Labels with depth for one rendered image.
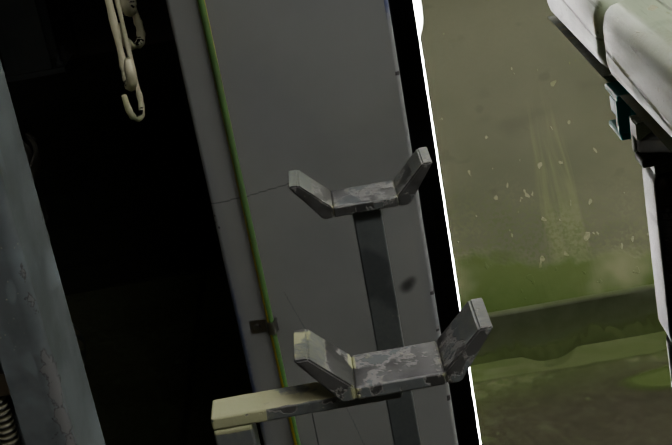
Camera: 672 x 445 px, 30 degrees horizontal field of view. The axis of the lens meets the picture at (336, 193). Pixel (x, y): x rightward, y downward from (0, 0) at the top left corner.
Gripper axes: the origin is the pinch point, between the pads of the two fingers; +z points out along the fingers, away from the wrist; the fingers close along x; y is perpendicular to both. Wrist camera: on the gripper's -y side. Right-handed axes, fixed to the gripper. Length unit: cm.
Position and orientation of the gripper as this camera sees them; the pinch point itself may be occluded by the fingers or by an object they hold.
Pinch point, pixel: (653, 112)
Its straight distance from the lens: 60.7
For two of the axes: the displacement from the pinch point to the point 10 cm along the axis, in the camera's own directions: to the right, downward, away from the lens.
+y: 1.7, 9.2, 3.4
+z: -9.8, 1.8, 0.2
